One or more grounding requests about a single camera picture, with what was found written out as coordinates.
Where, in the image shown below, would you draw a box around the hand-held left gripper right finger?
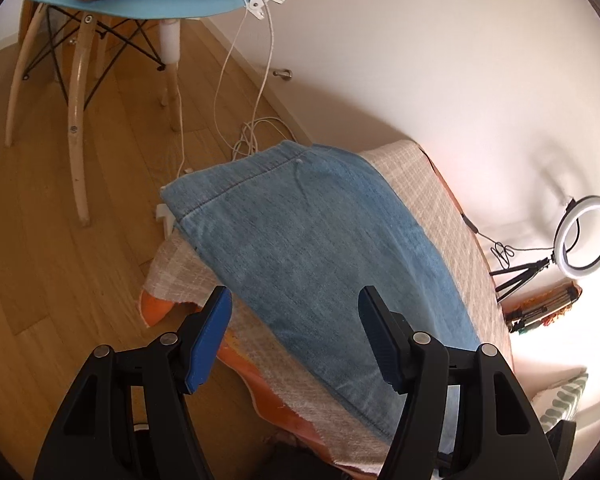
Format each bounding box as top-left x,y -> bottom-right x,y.
357,286 -> 564,480

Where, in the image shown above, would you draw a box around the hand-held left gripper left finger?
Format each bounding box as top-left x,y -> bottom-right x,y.
32,285 -> 233,480

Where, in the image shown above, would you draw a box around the light blue denim pants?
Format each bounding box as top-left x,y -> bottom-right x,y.
159,140 -> 483,457

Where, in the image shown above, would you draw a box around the beige plaid blanket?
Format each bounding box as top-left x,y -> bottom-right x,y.
140,139 -> 514,476

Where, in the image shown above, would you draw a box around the bundle of folded stands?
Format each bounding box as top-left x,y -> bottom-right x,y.
507,282 -> 583,334

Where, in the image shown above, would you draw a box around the green leaf pattern pillow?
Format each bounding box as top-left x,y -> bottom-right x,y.
530,366 -> 591,437

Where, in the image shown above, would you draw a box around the white tube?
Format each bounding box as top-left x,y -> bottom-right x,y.
160,17 -> 181,67

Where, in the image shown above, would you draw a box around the blue chair with wooden legs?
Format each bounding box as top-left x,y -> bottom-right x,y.
5,0 -> 253,227

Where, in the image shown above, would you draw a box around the black ring light cable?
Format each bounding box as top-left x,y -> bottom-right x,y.
460,200 -> 581,269

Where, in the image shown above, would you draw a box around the white ring light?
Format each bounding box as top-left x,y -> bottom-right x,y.
552,195 -> 600,281

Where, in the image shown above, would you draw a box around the white cable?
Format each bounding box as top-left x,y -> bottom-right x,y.
232,7 -> 293,162
167,0 -> 253,177

